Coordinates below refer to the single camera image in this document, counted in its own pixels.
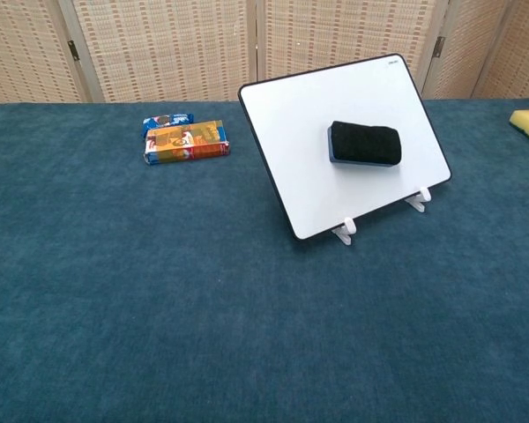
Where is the black and blue eraser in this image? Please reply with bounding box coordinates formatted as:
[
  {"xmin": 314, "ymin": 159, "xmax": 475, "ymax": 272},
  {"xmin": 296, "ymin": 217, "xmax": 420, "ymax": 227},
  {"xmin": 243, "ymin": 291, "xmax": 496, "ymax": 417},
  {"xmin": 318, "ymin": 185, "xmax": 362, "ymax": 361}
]
[{"xmin": 326, "ymin": 120, "xmax": 402, "ymax": 170}]

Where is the white board with black frame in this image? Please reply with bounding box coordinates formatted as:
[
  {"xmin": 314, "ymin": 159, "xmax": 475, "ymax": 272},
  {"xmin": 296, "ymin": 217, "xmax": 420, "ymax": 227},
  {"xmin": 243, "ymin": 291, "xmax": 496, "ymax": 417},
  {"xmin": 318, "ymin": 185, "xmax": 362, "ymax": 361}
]
[{"xmin": 237, "ymin": 53, "xmax": 453, "ymax": 242}]

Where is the white plastic board stand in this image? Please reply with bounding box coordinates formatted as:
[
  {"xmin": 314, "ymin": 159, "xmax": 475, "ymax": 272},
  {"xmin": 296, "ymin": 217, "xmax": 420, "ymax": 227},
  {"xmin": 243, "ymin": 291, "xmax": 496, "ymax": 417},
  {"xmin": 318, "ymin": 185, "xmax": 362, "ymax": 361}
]
[{"xmin": 330, "ymin": 186, "xmax": 434, "ymax": 246}]

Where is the orange snack box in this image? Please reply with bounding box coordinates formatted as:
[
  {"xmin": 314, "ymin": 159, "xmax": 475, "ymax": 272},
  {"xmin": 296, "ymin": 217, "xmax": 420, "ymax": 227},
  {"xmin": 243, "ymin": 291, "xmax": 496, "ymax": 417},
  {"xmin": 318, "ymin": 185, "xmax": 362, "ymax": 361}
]
[{"xmin": 144, "ymin": 119, "xmax": 231, "ymax": 167}]

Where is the teal fabric tablecloth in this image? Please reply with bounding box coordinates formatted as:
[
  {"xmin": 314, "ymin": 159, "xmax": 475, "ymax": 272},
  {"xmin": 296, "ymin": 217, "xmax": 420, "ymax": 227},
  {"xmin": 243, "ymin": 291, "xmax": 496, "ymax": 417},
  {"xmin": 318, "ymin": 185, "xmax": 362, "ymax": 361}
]
[{"xmin": 0, "ymin": 98, "xmax": 529, "ymax": 423}]

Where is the blue cookie packet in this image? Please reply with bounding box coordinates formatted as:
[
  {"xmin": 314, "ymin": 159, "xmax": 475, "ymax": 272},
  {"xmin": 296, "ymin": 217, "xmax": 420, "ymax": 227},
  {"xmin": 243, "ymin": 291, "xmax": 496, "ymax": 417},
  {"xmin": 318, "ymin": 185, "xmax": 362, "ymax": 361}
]
[{"xmin": 141, "ymin": 113, "xmax": 196, "ymax": 139}]

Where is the woven folding screen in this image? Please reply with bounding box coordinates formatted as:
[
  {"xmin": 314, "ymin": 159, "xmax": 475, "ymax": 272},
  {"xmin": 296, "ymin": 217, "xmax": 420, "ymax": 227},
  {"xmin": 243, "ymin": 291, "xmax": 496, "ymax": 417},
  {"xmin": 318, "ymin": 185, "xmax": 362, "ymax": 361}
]
[{"xmin": 0, "ymin": 0, "xmax": 529, "ymax": 107}]

